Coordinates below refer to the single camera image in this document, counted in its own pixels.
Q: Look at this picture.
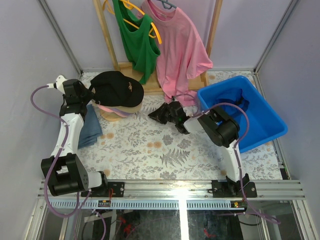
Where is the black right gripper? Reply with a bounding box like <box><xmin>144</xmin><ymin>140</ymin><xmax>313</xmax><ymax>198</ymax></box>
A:
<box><xmin>148</xmin><ymin>102</ymin><xmax>179</xmax><ymax>125</ymax></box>

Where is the pink cap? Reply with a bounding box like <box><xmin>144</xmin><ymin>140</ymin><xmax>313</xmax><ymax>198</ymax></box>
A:
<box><xmin>91</xmin><ymin>100</ymin><xmax>114</xmax><ymax>113</ymax></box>

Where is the black sport cap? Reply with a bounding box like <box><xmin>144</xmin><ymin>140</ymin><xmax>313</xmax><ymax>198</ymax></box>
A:
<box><xmin>89</xmin><ymin>71</ymin><xmax>144</xmax><ymax>108</ymax></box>

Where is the purple cap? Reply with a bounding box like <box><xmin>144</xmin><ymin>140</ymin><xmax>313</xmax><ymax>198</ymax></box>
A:
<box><xmin>110</xmin><ymin>108</ymin><xmax>132</xmax><ymax>118</ymax></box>

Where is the beige sport cap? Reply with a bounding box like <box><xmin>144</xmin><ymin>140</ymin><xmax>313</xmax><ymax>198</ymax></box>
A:
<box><xmin>116</xmin><ymin>102</ymin><xmax>143</xmax><ymax>114</ymax></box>

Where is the blue cap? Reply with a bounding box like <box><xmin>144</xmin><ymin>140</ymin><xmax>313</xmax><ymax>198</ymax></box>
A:
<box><xmin>214</xmin><ymin>88</ymin><xmax>250</xmax><ymax>112</ymax></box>

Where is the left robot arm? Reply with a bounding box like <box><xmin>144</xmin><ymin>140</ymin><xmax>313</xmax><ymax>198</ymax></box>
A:
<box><xmin>41</xmin><ymin>75</ymin><xmax>110</xmax><ymax>198</ymax></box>

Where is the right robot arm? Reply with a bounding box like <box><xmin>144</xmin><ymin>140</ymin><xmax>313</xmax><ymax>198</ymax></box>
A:
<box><xmin>148</xmin><ymin>101</ymin><xmax>250</xmax><ymax>198</ymax></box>

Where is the wooden clothes rack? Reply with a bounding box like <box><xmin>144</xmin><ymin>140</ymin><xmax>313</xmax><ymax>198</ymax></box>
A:
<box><xmin>93</xmin><ymin>0</ymin><xmax>223</xmax><ymax>95</ymax></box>

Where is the folded blue cloth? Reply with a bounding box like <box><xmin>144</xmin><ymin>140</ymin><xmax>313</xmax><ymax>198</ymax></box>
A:
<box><xmin>78</xmin><ymin>104</ymin><xmax>103</xmax><ymax>149</ymax></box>

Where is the wooden hat stand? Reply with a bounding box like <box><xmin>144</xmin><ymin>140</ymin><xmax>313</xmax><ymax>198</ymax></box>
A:
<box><xmin>99</xmin><ymin>110</ymin><xmax>124</xmax><ymax>122</ymax></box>

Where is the green tank top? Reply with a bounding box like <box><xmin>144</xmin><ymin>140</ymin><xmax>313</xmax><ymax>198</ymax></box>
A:
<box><xmin>112</xmin><ymin>0</ymin><xmax>161</xmax><ymax>85</ymax></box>

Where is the pink t-shirt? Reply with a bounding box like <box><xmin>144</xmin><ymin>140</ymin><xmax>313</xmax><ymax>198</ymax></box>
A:
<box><xmin>140</xmin><ymin>0</ymin><xmax>213</xmax><ymax>107</ymax></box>

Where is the yellow clothes hanger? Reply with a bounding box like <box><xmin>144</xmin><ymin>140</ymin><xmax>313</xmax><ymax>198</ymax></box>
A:
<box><xmin>103</xmin><ymin>0</ymin><xmax>163</xmax><ymax>45</ymax></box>

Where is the blue plastic bin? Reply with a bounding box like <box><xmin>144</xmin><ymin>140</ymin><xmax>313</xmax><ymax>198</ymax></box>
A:
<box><xmin>197</xmin><ymin>75</ymin><xmax>288</xmax><ymax>153</ymax></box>

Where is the grey clothes hanger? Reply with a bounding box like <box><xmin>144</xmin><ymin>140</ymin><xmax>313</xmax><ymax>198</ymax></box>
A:
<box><xmin>159</xmin><ymin>0</ymin><xmax>177</xmax><ymax>10</ymax></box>

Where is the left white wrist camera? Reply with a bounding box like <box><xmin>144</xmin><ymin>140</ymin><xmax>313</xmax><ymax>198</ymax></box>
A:
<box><xmin>47</xmin><ymin>75</ymin><xmax>67</xmax><ymax>94</ymax></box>

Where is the aluminium mounting rail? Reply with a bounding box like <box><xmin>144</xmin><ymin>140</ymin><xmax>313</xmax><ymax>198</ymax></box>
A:
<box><xmin>48</xmin><ymin>180</ymin><xmax>305</xmax><ymax>211</ymax></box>

